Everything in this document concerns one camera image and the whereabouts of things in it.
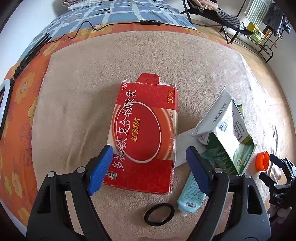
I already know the beige fleece blanket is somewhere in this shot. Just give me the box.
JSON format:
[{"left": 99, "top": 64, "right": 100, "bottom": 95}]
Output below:
[{"left": 32, "top": 31, "right": 295, "bottom": 240}]

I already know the green striped towel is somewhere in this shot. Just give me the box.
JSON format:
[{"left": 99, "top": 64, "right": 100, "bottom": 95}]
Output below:
[{"left": 244, "top": 0, "right": 272, "bottom": 27}]

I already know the orange floral bed sheet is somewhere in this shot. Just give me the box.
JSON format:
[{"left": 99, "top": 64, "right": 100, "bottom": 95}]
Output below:
[{"left": 1, "top": 22, "right": 229, "bottom": 226}]

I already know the pink clothing on chair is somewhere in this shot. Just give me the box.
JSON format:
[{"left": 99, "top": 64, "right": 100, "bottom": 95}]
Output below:
[{"left": 199, "top": 0, "right": 218, "bottom": 11}]

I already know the black folding chair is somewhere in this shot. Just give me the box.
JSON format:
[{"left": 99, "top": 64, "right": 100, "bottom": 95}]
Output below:
[{"left": 181, "top": 0, "right": 253, "bottom": 44}]

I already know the white snack wrapper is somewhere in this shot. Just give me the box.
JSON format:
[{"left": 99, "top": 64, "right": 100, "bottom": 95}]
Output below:
[{"left": 174, "top": 128, "right": 206, "bottom": 168}]

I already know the striped clothing on chair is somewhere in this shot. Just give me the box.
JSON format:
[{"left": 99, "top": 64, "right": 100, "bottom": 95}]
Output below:
[{"left": 217, "top": 9, "right": 245, "bottom": 31}]

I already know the yellow crate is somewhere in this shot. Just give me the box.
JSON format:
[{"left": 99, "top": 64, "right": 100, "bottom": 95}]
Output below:
[{"left": 247, "top": 22, "right": 264, "bottom": 45}]

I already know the black tripod stand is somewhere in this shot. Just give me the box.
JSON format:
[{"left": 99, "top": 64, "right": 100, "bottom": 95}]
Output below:
[{"left": 12, "top": 33, "right": 51, "bottom": 80}]

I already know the dark hanging jacket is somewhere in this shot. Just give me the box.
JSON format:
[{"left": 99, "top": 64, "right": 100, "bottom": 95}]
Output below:
[{"left": 262, "top": 8, "right": 285, "bottom": 37}]

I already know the black clothes rack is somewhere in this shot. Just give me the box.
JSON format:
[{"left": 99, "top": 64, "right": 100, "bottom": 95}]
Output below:
[{"left": 245, "top": 1, "right": 291, "bottom": 63}]

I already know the light blue tube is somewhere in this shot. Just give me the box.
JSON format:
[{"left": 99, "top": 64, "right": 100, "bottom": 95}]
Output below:
[{"left": 177, "top": 172, "right": 206, "bottom": 217}]

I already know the green white milk carton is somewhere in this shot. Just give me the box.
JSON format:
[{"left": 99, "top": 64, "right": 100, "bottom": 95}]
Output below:
[{"left": 192, "top": 89, "right": 256, "bottom": 176}]

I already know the white ring light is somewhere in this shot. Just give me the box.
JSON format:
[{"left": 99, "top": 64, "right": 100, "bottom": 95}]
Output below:
[{"left": 0, "top": 79, "right": 14, "bottom": 137}]

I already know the orange bottle cap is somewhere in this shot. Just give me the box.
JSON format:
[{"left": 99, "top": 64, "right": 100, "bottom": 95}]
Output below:
[{"left": 255, "top": 151, "right": 269, "bottom": 172}]

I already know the red medicine box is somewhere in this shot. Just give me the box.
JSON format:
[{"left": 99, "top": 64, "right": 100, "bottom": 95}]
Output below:
[{"left": 103, "top": 73, "right": 178, "bottom": 194}]

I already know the black inline remote cable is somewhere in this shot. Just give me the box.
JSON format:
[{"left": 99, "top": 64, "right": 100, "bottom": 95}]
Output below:
[{"left": 139, "top": 19, "right": 162, "bottom": 26}]

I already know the black hair tie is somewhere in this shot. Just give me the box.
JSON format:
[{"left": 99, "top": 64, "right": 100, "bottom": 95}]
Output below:
[{"left": 143, "top": 202, "right": 176, "bottom": 227}]

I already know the blue checkered bed sheet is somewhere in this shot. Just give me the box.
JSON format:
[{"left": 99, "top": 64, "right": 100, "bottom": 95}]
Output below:
[{"left": 27, "top": 0, "right": 195, "bottom": 50}]

